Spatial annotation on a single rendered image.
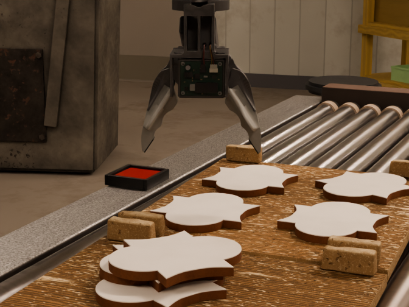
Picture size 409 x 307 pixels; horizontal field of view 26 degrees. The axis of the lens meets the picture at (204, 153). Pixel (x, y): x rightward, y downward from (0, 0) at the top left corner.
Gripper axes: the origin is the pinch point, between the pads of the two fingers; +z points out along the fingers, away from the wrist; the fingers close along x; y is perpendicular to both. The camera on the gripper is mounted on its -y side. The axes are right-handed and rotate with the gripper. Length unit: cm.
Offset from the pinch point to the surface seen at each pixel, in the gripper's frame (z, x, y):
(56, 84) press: 50, -94, -355
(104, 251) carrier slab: 8.5, -10.8, 14.6
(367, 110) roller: 10, 33, -82
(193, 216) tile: 7.4, -0.8, 4.4
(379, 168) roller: 10.1, 28.3, -31.5
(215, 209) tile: 7.4, 1.8, 1.1
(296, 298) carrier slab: 8.5, 11.0, 27.6
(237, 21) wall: 45, 2, -666
